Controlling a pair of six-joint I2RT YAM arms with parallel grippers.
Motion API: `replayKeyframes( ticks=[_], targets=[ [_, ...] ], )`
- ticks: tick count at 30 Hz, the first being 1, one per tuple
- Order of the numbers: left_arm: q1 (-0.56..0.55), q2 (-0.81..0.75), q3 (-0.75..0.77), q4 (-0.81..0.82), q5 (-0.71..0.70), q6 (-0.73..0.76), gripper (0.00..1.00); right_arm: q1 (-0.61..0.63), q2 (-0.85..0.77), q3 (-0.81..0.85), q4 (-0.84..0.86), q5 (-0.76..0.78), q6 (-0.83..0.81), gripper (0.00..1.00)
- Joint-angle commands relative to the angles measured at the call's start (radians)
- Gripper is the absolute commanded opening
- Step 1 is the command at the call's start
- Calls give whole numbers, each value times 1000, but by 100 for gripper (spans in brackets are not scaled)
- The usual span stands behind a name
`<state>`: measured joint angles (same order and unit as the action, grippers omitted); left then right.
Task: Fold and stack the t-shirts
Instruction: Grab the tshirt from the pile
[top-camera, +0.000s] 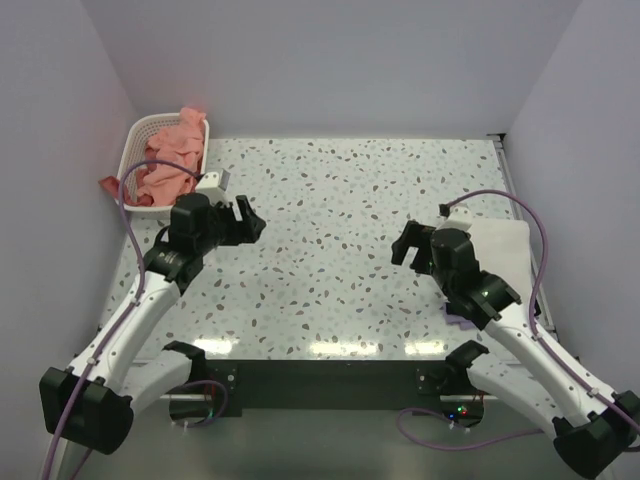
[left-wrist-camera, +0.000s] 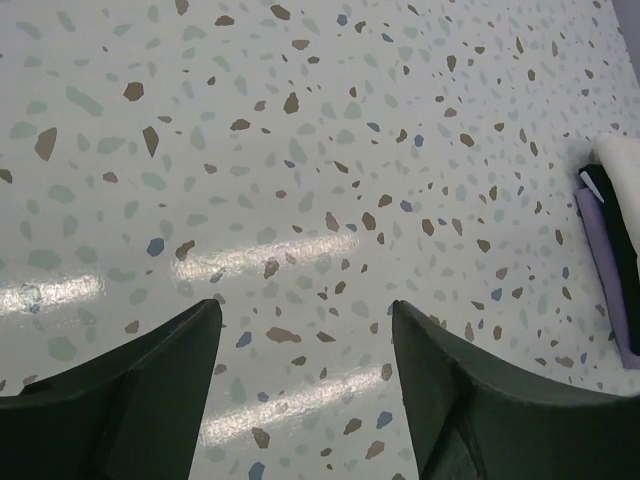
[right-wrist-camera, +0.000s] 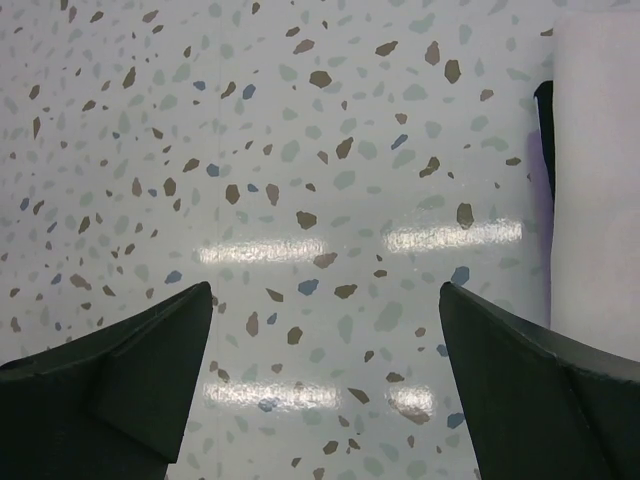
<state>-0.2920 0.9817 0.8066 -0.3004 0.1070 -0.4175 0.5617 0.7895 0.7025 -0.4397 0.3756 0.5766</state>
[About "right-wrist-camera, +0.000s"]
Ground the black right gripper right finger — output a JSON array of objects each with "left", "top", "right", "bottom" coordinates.
[{"left": 439, "top": 282, "right": 639, "bottom": 479}]

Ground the white folded t shirt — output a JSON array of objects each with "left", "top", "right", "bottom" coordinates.
[{"left": 551, "top": 11, "right": 639, "bottom": 360}]

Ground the black folded t shirt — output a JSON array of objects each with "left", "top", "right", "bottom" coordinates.
[{"left": 534, "top": 80, "right": 556, "bottom": 201}]

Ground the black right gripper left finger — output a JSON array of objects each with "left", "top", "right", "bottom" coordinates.
[{"left": 1, "top": 282, "right": 213, "bottom": 479}]

